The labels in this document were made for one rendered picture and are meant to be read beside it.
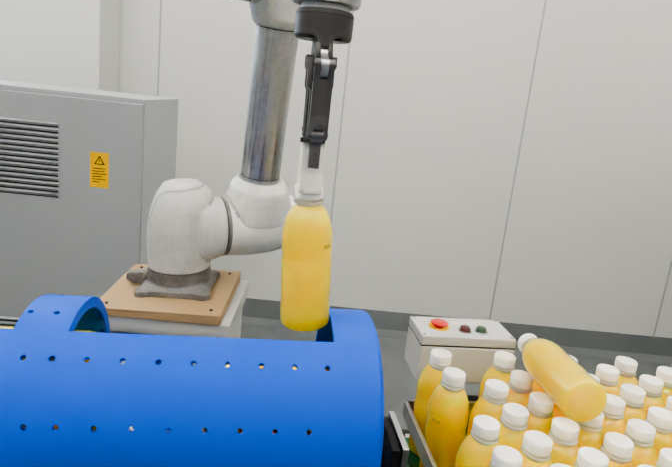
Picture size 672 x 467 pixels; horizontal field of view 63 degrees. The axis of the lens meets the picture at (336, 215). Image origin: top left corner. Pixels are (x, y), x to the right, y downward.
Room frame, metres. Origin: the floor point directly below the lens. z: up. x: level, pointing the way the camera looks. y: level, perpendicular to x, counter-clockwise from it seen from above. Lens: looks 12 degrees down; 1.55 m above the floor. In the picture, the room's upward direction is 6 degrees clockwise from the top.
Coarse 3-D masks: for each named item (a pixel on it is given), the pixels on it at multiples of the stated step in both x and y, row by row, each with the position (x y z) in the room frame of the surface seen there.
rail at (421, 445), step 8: (408, 408) 0.95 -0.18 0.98; (408, 416) 0.93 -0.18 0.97; (408, 424) 0.93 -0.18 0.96; (416, 424) 0.90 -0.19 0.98; (416, 432) 0.88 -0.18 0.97; (416, 440) 0.87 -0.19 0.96; (424, 440) 0.85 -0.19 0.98; (416, 448) 0.87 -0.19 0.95; (424, 448) 0.83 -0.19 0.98; (424, 456) 0.82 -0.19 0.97; (432, 456) 0.81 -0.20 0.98; (424, 464) 0.82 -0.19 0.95; (432, 464) 0.79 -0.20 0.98
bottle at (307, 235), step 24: (288, 216) 0.73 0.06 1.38; (312, 216) 0.72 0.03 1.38; (288, 240) 0.72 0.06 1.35; (312, 240) 0.71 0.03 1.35; (288, 264) 0.72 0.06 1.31; (312, 264) 0.71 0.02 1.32; (288, 288) 0.72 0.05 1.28; (312, 288) 0.71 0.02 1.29; (288, 312) 0.72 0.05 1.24; (312, 312) 0.71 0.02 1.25
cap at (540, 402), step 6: (534, 396) 0.82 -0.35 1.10; (540, 396) 0.82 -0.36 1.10; (546, 396) 0.82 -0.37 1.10; (534, 402) 0.81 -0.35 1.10; (540, 402) 0.80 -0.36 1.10; (546, 402) 0.80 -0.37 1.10; (552, 402) 0.80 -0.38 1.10; (534, 408) 0.80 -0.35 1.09; (540, 408) 0.80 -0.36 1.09; (546, 408) 0.80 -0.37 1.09; (552, 408) 0.80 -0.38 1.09
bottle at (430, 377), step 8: (424, 368) 0.95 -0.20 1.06; (432, 368) 0.93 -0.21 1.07; (440, 368) 0.92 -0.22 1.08; (424, 376) 0.93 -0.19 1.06; (432, 376) 0.92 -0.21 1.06; (440, 376) 0.92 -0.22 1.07; (424, 384) 0.92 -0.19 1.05; (432, 384) 0.91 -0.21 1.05; (416, 392) 0.94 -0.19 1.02; (424, 392) 0.92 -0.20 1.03; (432, 392) 0.91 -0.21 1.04; (416, 400) 0.94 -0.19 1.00; (424, 400) 0.92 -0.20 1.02; (416, 408) 0.93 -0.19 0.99; (424, 408) 0.92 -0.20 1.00; (416, 416) 0.93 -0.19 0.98; (424, 416) 0.91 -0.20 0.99; (424, 424) 0.91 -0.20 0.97
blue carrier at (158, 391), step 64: (64, 320) 0.65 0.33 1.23; (0, 384) 0.57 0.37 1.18; (64, 384) 0.59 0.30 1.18; (128, 384) 0.60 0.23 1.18; (192, 384) 0.61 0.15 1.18; (256, 384) 0.62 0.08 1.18; (320, 384) 0.64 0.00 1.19; (0, 448) 0.55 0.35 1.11; (64, 448) 0.56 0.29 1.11; (128, 448) 0.57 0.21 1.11; (192, 448) 0.58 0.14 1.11; (256, 448) 0.59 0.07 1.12; (320, 448) 0.60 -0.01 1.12
